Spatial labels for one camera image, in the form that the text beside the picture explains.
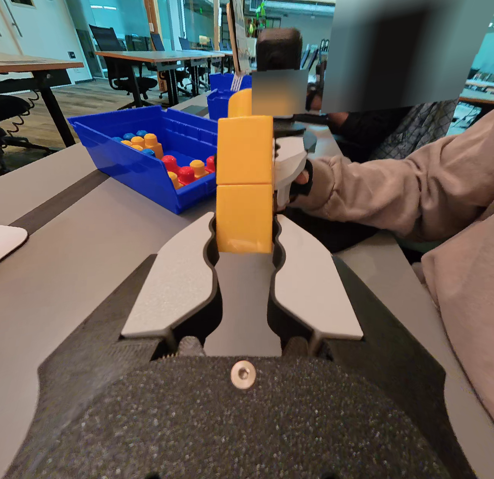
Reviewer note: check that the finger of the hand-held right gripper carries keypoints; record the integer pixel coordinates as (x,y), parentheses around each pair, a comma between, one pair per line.
(287,158)

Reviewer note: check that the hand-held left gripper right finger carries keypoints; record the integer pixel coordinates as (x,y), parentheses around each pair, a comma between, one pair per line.
(312,289)

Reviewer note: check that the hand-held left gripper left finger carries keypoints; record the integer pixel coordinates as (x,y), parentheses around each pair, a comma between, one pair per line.
(177,289)

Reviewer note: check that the yellow one-stud block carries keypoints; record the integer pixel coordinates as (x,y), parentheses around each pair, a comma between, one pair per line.
(243,151)

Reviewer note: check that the yellow two-stud block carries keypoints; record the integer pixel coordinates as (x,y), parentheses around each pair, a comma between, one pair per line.
(243,216)

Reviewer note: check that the pile of toy bricks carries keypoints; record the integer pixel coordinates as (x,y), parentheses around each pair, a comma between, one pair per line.
(186,174)

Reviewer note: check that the blue plastic bin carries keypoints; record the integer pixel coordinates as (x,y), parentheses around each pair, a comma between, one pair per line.
(127,170)
(218,100)

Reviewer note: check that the person's right hand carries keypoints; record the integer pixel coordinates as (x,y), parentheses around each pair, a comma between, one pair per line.
(302,178)

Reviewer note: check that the green potted plant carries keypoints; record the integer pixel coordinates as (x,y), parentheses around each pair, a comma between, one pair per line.
(258,21)

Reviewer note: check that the standing banner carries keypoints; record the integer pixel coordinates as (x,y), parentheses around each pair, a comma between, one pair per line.
(239,23)

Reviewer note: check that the black office chair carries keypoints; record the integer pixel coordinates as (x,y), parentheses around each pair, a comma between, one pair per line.
(104,39)
(158,42)
(11,106)

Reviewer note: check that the wooden top desk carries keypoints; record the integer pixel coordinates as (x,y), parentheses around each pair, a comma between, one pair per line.
(38,64)
(154,55)

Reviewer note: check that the white document stand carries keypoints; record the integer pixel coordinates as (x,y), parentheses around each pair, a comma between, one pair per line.
(9,239)

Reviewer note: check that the wooden post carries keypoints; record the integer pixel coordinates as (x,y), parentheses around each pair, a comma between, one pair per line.
(154,8)

